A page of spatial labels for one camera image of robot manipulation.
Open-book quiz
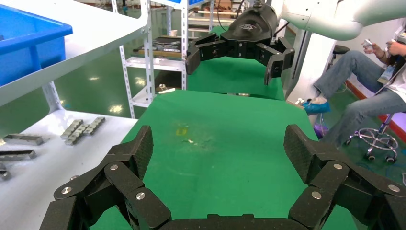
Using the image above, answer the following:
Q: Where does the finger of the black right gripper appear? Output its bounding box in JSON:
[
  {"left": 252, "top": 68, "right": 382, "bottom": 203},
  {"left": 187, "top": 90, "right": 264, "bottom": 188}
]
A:
[
  {"left": 255, "top": 37, "right": 295, "bottom": 86},
  {"left": 185, "top": 33, "right": 227, "bottom": 75}
]

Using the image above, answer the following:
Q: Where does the white perforated storage rack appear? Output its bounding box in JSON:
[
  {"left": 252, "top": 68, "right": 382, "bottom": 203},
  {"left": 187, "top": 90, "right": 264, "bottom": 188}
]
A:
[{"left": 111, "top": 0, "right": 216, "bottom": 119}]

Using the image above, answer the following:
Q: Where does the notched metal link strip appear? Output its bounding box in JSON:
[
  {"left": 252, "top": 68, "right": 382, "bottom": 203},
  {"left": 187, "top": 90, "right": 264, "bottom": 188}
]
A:
[
  {"left": 65, "top": 124, "right": 90, "bottom": 146},
  {"left": 60, "top": 119, "right": 84, "bottom": 140},
  {"left": 84, "top": 116, "right": 106, "bottom": 137}
]

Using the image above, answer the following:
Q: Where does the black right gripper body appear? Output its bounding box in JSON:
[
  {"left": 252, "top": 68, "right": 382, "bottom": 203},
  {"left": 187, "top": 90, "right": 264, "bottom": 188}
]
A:
[{"left": 220, "top": 3, "right": 279, "bottom": 60}]

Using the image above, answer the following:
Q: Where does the large blue plastic bin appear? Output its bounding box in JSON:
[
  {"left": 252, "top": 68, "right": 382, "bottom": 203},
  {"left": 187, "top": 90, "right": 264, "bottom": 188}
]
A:
[{"left": 0, "top": 4, "right": 74, "bottom": 87}]

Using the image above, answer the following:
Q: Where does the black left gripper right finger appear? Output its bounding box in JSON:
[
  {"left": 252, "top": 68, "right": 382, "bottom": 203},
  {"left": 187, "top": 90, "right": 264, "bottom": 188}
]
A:
[{"left": 283, "top": 124, "right": 406, "bottom": 230}]

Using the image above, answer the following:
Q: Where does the white robot torso column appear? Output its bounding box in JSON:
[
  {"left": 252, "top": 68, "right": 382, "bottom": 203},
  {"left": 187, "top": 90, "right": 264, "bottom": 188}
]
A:
[{"left": 285, "top": 30, "right": 338, "bottom": 105}]

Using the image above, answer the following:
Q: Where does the chrome stool base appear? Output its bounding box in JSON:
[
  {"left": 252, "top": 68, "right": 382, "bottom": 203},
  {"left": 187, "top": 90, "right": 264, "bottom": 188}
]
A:
[{"left": 345, "top": 113, "right": 400, "bottom": 164}]

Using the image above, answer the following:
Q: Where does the blue shoe cover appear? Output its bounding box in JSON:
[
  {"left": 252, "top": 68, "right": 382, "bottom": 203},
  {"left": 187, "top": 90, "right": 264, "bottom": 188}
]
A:
[{"left": 302, "top": 99, "right": 331, "bottom": 115}]

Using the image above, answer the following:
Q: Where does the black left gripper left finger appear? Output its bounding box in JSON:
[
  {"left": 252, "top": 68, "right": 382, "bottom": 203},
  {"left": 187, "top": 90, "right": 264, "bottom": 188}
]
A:
[{"left": 39, "top": 125, "right": 172, "bottom": 230}]

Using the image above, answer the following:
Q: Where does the green table mat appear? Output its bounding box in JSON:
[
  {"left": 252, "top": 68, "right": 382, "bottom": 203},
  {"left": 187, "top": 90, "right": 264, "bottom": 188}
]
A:
[
  {"left": 187, "top": 25, "right": 286, "bottom": 101},
  {"left": 90, "top": 90, "right": 359, "bottom": 230}
]

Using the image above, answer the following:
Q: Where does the black tray with tools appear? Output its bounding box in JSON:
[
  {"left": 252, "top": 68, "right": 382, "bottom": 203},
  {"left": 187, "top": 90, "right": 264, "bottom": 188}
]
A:
[{"left": 133, "top": 35, "right": 184, "bottom": 59}]

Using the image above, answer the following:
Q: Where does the black cable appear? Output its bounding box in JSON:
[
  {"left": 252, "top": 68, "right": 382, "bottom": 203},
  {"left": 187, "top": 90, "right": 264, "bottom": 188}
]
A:
[{"left": 216, "top": 0, "right": 247, "bottom": 33}]

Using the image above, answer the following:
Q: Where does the seated person in jeans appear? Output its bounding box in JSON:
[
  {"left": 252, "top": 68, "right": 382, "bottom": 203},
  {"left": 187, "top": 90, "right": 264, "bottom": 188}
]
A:
[{"left": 301, "top": 18, "right": 406, "bottom": 150}]

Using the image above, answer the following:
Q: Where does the white metal shelf rack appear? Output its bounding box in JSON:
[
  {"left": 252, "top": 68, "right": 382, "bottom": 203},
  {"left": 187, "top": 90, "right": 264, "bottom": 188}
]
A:
[{"left": 0, "top": 0, "right": 156, "bottom": 230}]

